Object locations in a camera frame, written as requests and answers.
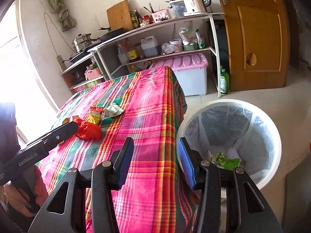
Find white round trash bin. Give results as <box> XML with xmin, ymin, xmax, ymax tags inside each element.
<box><xmin>176</xmin><ymin>98</ymin><xmax>283</xmax><ymax>190</ymax></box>

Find wooden cutting board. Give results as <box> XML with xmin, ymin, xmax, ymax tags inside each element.
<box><xmin>107</xmin><ymin>0</ymin><xmax>133</xmax><ymax>32</ymax></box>

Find pink lid storage box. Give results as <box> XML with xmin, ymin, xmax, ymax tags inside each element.
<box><xmin>151</xmin><ymin>53</ymin><xmax>208</xmax><ymax>96</ymax></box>

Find black frying pan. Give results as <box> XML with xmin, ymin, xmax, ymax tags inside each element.
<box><xmin>98</xmin><ymin>27</ymin><xmax>125</xmax><ymax>43</ymax></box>

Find yellow label sauce bottle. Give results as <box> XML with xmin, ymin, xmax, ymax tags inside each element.
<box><xmin>127</xmin><ymin>40</ymin><xmax>139</xmax><ymax>62</ymax></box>

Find green detergent bottle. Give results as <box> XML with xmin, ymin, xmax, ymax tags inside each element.
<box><xmin>220</xmin><ymin>68</ymin><xmax>230</xmax><ymax>94</ymax></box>

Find white metal shelf rack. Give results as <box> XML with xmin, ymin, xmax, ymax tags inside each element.
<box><xmin>87</xmin><ymin>11</ymin><xmax>226</xmax><ymax>98</ymax></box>

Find white electric kettle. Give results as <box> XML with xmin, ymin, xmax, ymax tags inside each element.
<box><xmin>180</xmin><ymin>0</ymin><xmax>212</xmax><ymax>15</ymax></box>

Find plaid pink tablecloth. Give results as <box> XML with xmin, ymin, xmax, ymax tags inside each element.
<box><xmin>38</xmin><ymin>67</ymin><xmax>196</xmax><ymax>232</ymax></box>

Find person's left hand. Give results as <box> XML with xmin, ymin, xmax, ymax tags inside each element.
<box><xmin>4</xmin><ymin>165</ymin><xmax>48</xmax><ymax>217</ymax></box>

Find wooden door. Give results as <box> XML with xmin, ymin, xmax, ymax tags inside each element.
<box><xmin>220</xmin><ymin>0</ymin><xmax>290</xmax><ymax>91</ymax></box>

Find red plastic bag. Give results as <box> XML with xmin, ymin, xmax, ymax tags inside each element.
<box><xmin>73</xmin><ymin>118</ymin><xmax>102</xmax><ymax>141</ymax></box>

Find pink plastic basket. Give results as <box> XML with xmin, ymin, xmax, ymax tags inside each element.
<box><xmin>84</xmin><ymin>66</ymin><xmax>102</xmax><ymax>81</ymax></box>

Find receipt wrapper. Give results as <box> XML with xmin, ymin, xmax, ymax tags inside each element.
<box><xmin>102</xmin><ymin>103</ymin><xmax>124</xmax><ymax>119</ymax></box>

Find white oil jug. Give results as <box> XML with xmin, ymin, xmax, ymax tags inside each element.
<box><xmin>141</xmin><ymin>36</ymin><xmax>160</xmax><ymax>57</ymax></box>

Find clear water filter pitcher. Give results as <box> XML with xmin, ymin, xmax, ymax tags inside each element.
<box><xmin>167</xmin><ymin>0</ymin><xmax>187</xmax><ymax>18</ymax></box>

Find steel steamer pot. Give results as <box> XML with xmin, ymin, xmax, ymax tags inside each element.
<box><xmin>72</xmin><ymin>33</ymin><xmax>98</xmax><ymax>53</ymax></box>

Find green snack wrapper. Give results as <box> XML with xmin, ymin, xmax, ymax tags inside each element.
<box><xmin>216</xmin><ymin>153</ymin><xmax>241</xmax><ymax>170</ymax></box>

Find pink utensil holder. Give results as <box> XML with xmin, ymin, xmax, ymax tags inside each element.
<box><xmin>151</xmin><ymin>9</ymin><xmax>170</xmax><ymax>23</ymax></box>

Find translucent trash bag liner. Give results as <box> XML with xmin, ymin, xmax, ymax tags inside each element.
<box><xmin>182</xmin><ymin>104</ymin><xmax>275</xmax><ymax>183</ymax></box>

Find yellow red noodle packet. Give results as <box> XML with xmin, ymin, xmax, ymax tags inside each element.
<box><xmin>87</xmin><ymin>106</ymin><xmax>104</xmax><ymax>125</ymax></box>

